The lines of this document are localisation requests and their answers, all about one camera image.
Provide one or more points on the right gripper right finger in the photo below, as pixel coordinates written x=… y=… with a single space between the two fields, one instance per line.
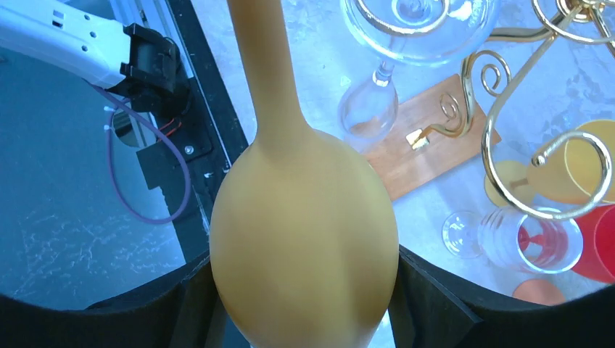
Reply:
x=431 y=307

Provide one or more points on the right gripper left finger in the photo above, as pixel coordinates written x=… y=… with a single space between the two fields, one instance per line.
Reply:
x=179 y=309

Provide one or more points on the yellow plastic goblet front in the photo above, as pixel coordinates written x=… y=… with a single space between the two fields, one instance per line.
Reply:
x=303 y=237

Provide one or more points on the yellow plastic goblet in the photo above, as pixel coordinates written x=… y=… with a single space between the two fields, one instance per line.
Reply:
x=571 y=174
x=303 y=237

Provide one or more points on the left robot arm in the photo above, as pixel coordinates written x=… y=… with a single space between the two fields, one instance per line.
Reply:
x=131 y=61

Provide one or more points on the ribbed clear wine glass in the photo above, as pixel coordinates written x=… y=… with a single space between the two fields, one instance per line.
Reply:
x=514 y=241

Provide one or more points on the orange plastic goblet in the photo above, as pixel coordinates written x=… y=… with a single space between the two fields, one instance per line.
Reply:
x=539 y=291

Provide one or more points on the red plastic goblet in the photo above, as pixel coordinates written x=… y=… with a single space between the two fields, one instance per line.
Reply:
x=584 y=245

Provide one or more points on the yellow plastic goblet back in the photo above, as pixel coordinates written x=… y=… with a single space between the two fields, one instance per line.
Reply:
x=571 y=174

